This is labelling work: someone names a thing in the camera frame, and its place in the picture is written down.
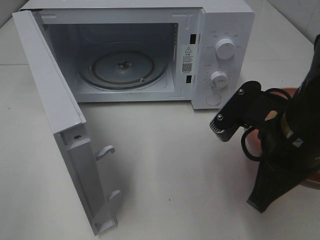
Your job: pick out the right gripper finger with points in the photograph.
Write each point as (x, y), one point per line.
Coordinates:
(230, 117)
(260, 201)

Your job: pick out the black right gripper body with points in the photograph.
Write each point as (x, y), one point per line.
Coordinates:
(290, 142)

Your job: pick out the round white door button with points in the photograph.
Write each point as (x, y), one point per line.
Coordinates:
(214, 99)

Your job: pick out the pink round plate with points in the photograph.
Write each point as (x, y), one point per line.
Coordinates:
(254, 146)

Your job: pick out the white microwave door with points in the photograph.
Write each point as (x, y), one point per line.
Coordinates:
(67, 123)

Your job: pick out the sandwich with lettuce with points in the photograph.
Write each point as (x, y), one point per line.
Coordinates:
(271, 115)

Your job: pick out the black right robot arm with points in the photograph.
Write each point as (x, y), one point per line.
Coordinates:
(282, 133)

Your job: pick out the lower white timer knob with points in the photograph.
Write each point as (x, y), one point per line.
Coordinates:
(218, 79)

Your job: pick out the upper white power knob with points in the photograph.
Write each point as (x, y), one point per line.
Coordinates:
(225, 48)

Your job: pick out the white warning label sticker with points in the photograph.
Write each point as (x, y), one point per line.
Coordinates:
(186, 59)

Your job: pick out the white microwave oven body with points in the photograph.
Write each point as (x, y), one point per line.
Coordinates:
(164, 24)

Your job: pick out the glass microwave turntable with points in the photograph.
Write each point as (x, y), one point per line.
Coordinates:
(122, 65)

